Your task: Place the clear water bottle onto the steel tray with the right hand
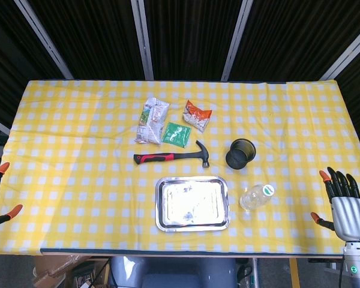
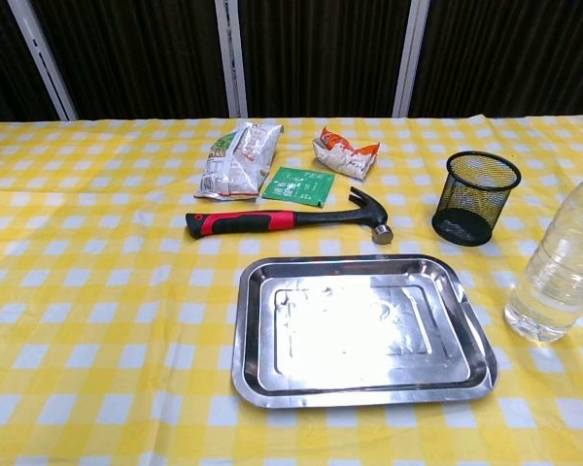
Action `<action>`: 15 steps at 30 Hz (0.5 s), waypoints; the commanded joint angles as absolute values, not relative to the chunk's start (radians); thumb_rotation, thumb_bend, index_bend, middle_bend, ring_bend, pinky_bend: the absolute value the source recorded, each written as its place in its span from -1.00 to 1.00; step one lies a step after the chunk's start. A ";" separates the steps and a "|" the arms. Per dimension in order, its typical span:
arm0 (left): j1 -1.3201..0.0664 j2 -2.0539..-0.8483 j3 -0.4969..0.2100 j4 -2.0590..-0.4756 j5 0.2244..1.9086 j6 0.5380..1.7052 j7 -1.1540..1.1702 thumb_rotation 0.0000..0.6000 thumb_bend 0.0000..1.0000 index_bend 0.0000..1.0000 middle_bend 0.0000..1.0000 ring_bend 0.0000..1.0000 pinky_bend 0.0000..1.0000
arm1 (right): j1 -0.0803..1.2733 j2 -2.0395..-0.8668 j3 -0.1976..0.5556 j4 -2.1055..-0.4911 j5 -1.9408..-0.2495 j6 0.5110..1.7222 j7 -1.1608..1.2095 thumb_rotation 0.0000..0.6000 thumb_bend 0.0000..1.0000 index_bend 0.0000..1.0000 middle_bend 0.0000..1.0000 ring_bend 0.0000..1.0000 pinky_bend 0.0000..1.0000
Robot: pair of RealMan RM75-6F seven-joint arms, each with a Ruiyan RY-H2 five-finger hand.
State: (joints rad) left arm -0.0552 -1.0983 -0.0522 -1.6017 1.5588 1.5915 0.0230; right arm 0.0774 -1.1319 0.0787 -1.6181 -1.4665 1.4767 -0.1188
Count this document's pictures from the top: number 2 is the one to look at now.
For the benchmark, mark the transparent plastic water bottle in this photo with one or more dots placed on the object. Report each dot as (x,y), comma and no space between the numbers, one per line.
(554,281)

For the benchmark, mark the stainless steel rectangular tray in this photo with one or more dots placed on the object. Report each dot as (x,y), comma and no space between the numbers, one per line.
(359,330)

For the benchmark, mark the green tea sachet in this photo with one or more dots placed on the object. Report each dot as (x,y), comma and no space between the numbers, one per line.
(298,187)

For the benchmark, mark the red black claw hammer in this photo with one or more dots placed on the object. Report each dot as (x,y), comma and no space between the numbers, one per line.
(243,222)

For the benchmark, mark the silver green snack bag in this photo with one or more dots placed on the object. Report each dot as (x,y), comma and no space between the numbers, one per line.
(238,165)

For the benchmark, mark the orange white crumpled snack bag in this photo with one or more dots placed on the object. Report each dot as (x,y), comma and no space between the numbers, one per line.
(345,155)

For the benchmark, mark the black mesh pen holder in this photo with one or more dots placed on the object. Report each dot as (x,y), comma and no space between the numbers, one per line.
(466,213)

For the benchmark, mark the yellow white checked tablecloth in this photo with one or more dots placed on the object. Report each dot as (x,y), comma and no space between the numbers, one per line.
(102,315)

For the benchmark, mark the white partition post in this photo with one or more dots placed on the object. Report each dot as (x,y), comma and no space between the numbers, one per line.
(410,53)
(230,53)
(41,53)

